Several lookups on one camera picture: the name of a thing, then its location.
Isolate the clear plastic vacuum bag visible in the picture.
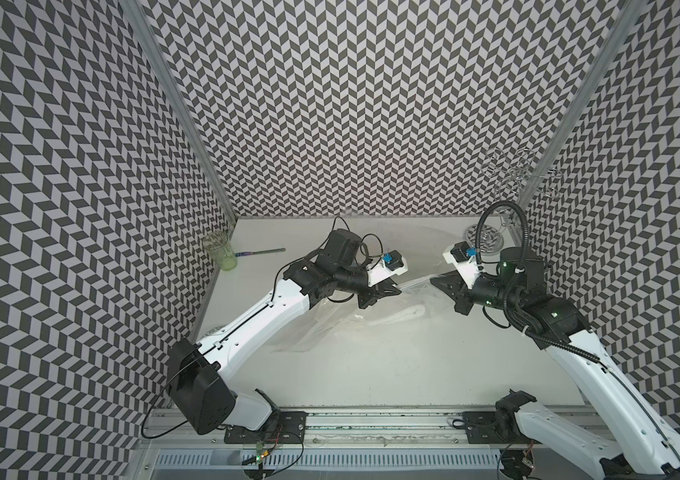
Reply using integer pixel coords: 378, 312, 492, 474
267, 212, 473, 355

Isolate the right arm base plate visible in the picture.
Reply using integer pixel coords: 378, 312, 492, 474
462, 411, 531, 445

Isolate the purple handled utensil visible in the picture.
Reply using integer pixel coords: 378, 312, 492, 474
234, 247, 286, 257

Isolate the chrome wire mug stand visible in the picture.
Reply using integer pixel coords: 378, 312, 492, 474
481, 148, 565, 255

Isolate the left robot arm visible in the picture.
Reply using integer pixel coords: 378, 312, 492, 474
167, 229, 408, 435

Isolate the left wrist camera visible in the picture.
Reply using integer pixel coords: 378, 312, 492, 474
367, 250, 408, 287

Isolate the green glass cup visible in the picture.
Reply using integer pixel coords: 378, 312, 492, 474
202, 230, 237, 271

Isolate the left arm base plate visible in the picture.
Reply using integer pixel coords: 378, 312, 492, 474
224, 410, 308, 445

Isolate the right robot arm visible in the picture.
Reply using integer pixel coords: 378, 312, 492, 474
431, 242, 680, 479

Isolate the patterned plate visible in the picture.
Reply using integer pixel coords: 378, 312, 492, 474
198, 326, 225, 341

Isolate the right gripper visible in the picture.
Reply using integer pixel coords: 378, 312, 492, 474
432, 268, 522, 314

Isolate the aluminium front rail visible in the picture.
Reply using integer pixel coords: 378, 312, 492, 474
135, 407, 641, 450

